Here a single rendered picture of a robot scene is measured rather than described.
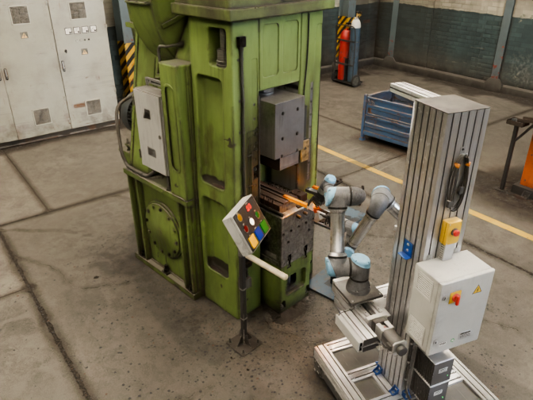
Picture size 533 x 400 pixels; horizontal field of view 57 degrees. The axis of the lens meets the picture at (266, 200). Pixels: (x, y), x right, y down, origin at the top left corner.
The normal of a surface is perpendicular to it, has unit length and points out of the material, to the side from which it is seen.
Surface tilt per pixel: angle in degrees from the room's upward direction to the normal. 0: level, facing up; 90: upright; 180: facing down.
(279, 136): 90
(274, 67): 90
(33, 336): 0
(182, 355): 0
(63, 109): 90
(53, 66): 90
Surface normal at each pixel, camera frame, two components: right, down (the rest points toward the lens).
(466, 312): 0.38, 0.43
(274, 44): 0.70, 0.33
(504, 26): -0.80, 0.28
